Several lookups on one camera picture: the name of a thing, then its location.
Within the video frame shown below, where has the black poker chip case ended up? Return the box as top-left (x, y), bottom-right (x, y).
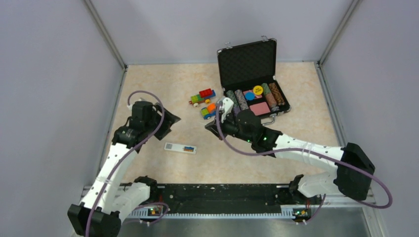
top-left (217, 36), bottom-right (291, 125)

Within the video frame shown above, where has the blue poker chip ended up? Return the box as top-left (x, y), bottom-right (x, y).
top-left (245, 91), bottom-right (255, 101)

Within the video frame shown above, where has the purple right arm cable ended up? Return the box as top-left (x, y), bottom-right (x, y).
top-left (215, 101), bottom-right (393, 209)

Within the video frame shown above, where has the blue purple chip stack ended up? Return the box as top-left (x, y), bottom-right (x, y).
top-left (234, 89), bottom-right (249, 111)

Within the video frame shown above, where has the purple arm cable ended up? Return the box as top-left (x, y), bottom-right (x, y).
top-left (84, 90), bottom-right (166, 237)
top-left (215, 101), bottom-right (393, 209)

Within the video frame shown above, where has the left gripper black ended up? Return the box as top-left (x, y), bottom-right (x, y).
top-left (145, 102), bottom-right (181, 140)

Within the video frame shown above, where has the red blue brick truck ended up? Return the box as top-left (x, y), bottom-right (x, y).
top-left (189, 88), bottom-right (216, 108)

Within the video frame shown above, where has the green purple chip stack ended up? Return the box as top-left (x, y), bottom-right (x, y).
top-left (226, 90), bottom-right (241, 116)

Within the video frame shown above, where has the orange blue toy car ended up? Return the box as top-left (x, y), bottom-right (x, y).
top-left (200, 103), bottom-right (216, 119)

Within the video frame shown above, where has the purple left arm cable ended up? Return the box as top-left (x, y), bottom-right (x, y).
top-left (84, 90), bottom-right (166, 237)

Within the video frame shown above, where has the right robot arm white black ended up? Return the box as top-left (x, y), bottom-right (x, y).
top-left (205, 110), bottom-right (375, 203)

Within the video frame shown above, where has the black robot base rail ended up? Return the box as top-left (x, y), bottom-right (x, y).
top-left (126, 183), bottom-right (323, 220)

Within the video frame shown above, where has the brown orange chip stack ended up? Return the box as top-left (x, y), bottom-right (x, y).
top-left (269, 83), bottom-right (285, 106)

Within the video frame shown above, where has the white remote control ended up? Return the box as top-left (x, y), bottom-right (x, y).
top-left (164, 143), bottom-right (197, 154)

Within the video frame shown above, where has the yellow dealer button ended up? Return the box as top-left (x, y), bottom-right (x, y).
top-left (252, 85), bottom-right (264, 96)

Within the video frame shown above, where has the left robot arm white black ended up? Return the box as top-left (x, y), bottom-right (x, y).
top-left (67, 100), bottom-right (181, 237)

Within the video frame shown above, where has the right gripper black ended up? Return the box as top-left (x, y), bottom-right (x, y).
top-left (206, 109), bottom-right (254, 143)

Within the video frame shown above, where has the pink card deck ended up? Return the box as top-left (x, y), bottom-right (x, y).
top-left (249, 102), bottom-right (271, 116)

